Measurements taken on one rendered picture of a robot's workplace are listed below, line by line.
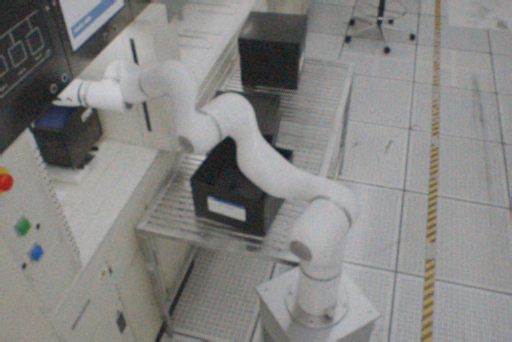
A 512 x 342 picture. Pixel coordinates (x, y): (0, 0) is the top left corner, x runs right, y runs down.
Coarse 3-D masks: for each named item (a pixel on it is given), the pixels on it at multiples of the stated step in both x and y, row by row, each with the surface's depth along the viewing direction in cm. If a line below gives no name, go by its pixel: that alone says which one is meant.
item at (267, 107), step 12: (216, 96) 219; (252, 96) 219; (264, 96) 219; (276, 96) 218; (264, 108) 212; (276, 108) 212; (264, 120) 206; (276, 120) 208; (264, 132) 200; (276, 132) 213
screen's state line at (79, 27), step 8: (104, 0) 138; (112, 0) 142; (96, 8) 135; (104, 8) 139; (88, 16) 132; (96, 16) 136; (80, 24) 129; (88, 24) 133; (72, 32) 127; (80, 32) 130
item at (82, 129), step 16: (80, 112) 172; (96, 112) 181; (32, 128) 163; (48, 128) 162; (64, 128) 164; (80, 128) 173; (96, 128) 183; (48, 144) 168; (64, 144) 166; (80, 144) 175; (48, 160) 174; (64, 160) 171; (80, 160) 176
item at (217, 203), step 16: (224, 144) 191; (208, 160) 181; (224, 160) 195; (288, 160) 177; (192, 176) 172; (208, 176) 185; (224, 176) 196; (240, 176) 195; (192, 192) 174; (208, 192) 170; (224, 192) 167; (240, 192) 189; (256, 192) 189; (208, 208) 176; (224, 208) 172; (240, 208) 169; (256, 208) 166; (272, 208) 174; (224, 224) 178; (240, 224) 175; (256, 224) 171
